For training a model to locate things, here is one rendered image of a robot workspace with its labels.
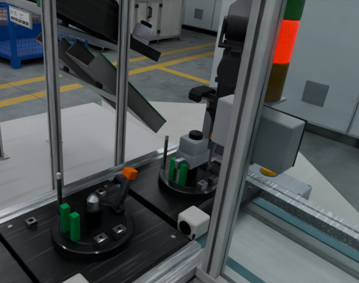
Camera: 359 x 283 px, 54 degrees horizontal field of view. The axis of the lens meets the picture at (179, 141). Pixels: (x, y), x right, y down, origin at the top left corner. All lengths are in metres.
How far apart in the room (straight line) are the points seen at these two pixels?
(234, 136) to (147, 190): 0.33
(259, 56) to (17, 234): 0.48
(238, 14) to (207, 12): 8.04
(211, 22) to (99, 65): 7.97
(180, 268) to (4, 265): 0.27
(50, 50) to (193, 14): 8.35
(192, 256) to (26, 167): 0.59
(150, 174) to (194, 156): 0.13
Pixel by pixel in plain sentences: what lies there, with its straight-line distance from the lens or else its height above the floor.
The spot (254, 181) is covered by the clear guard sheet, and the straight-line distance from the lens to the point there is 0.49.
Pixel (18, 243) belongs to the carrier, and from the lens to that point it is 0.65.
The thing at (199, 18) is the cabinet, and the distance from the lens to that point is 8.87.
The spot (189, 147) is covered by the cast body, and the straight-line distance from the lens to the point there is 0.72.
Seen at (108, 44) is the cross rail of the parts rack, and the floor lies 1.23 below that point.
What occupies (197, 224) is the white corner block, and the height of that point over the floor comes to 0.99.
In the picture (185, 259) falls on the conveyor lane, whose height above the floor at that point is 0.95.
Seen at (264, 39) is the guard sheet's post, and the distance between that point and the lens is 0.42.
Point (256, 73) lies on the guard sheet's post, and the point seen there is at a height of 1.30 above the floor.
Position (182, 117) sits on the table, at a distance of 1.42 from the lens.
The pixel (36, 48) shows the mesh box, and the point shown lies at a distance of 5.12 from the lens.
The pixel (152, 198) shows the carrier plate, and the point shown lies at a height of 0.97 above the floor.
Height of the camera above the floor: 1.40
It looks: 27 degrees down
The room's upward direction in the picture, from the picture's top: 7 degrees clockwise
